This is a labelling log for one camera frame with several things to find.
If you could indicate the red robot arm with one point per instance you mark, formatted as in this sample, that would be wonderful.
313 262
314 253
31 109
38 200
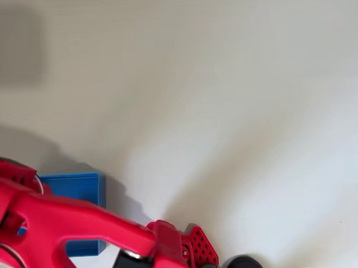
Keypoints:
51 215

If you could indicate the red perforated robot base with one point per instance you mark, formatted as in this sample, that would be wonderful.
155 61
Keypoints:
202 243

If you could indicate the blue plastic box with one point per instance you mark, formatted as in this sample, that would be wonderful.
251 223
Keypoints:
76 187

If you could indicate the black round object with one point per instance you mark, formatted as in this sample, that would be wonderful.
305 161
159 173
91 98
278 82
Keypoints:
244 267

